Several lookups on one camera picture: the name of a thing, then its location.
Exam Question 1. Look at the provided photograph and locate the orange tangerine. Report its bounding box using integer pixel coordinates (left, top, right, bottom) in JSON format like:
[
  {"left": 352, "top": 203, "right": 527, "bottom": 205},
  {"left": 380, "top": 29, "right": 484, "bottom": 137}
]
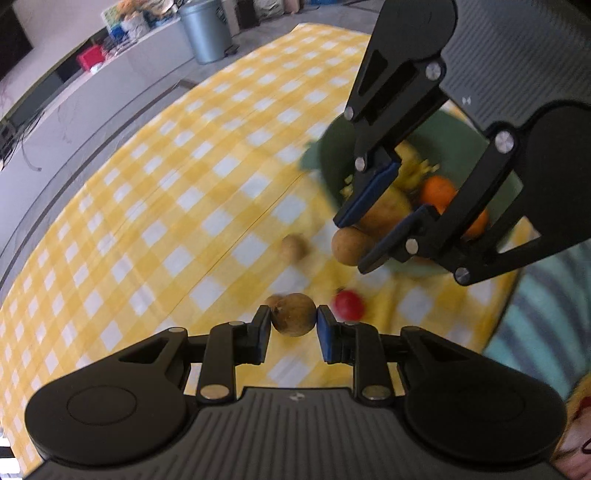
[
  {"left": 419, "top": 175, "right": 457, "bottom": 214},
  {"left": 463, "top": 209, "right": 489, "bottom": 240}
]

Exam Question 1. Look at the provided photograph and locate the orange tangerine top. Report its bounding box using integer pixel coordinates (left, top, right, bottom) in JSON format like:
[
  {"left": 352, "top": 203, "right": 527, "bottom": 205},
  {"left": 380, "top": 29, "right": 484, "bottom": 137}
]
[{"left": 419, "top": 175, "right": 457, "bottom": 214}]

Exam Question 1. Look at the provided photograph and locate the green yellow pear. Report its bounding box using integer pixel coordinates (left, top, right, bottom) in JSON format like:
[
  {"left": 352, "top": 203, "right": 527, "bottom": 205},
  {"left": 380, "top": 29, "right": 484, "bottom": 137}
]
[{"left": 356, "top": 187, "right": 413, "bottom": 241}]

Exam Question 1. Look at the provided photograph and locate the brown longan fruit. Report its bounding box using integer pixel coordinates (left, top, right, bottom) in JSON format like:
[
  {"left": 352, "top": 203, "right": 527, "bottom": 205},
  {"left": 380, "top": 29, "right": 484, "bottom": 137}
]
[
  {"left": 280, "top": 234, "right": 308, "bottom": 264},
  {"left": 331, "top": 227, "right": 376, "bottom": 266},
  {"left": 266, "top": 293, "right": 317, "bottom": 337}
]

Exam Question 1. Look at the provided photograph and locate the green fruit bowl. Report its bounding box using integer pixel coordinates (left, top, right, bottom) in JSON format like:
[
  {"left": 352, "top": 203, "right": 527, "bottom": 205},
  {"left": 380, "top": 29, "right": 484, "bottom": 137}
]
[{"left": 301, "top": 110, "right": 522, "bottom": 277}]

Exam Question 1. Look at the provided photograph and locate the striped teal cloth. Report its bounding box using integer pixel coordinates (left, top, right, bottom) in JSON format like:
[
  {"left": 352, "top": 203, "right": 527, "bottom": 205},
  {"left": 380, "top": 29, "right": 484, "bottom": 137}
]
[{"left": 484, "top": 241, "right": 590, "bottom": 399}]

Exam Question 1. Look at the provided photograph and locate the red cherry tomato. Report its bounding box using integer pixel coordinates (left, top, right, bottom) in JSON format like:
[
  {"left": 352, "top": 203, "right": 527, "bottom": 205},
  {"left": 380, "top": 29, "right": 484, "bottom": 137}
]
[{"left": 334, "top": 289, "right": 366, "bottom": 321}]

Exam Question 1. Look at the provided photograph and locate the grey metal trash can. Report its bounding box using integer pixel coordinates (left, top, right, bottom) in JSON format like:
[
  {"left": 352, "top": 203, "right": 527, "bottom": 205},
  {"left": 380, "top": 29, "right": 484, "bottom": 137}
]
[{"left": 178, "top": 0, "right": 233, "bottom": 65}]

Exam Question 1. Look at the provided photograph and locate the yellow checkered tablecloth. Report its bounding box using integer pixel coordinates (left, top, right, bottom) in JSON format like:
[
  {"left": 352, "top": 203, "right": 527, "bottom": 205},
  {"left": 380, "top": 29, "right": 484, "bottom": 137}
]
[{"left": 1, "top": 23, "right": 517, "bottom": 472}]

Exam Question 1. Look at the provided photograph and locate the red box on shelf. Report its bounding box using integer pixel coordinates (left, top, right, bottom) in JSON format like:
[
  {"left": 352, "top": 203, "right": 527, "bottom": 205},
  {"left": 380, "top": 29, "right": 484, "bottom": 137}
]
[{"left": 76, "top": 45, "right": 105, "bottom": 71}]

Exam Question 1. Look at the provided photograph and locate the black cable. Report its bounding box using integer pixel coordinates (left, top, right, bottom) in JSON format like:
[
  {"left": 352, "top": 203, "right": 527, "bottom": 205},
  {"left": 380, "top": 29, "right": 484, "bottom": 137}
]
[{"left": 13, "top": 133, "right": 43, "bottom": 173}]

